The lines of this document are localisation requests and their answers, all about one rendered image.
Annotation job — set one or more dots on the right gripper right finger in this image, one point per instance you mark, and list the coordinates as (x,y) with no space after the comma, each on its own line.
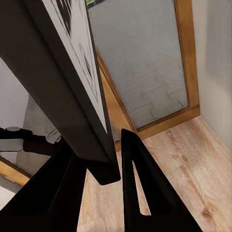
(168,212)

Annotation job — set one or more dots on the door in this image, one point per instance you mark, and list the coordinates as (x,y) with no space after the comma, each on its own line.
(146,53)

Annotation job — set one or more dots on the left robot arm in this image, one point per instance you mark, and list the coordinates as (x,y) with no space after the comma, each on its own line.
(14,139)

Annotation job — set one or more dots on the poster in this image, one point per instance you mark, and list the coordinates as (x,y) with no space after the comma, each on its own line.
(48,45)

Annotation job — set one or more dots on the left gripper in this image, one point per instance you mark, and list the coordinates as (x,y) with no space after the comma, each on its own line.
(44,147)

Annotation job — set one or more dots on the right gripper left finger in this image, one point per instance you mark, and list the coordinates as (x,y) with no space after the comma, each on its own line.
(50,201)

